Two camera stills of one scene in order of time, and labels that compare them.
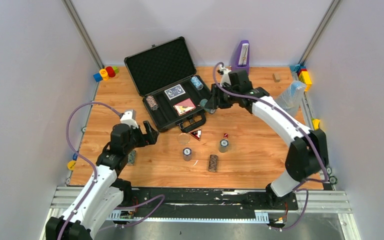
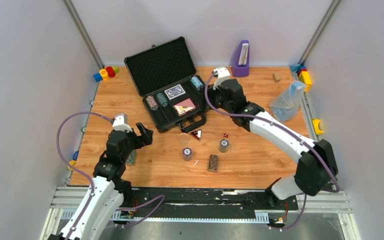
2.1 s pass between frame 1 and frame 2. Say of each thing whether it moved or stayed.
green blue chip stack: moved
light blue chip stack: stayed
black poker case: stayed
